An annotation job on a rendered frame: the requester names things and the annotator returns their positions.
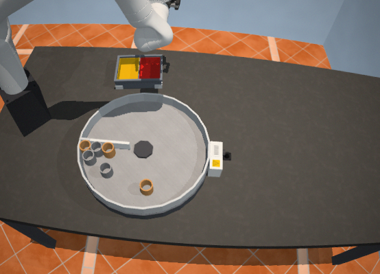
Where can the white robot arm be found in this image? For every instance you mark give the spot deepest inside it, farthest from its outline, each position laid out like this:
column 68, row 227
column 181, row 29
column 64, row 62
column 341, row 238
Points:
column 149, row 17

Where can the white round turntable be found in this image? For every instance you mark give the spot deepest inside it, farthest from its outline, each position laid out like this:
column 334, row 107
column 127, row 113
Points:
column 156, row 137

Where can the grey metal sleeve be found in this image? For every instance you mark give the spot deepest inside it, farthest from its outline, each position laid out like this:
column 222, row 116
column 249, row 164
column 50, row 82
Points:
column 95, row 145
column 107, row 174
column 89, row 153

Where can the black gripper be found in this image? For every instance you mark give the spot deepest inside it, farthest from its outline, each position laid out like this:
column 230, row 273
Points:
column 173, row 3

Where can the bronze bushing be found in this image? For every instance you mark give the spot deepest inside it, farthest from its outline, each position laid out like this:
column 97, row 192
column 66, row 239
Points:
column 107, row 146
column 146, row 182
column 84, row 144

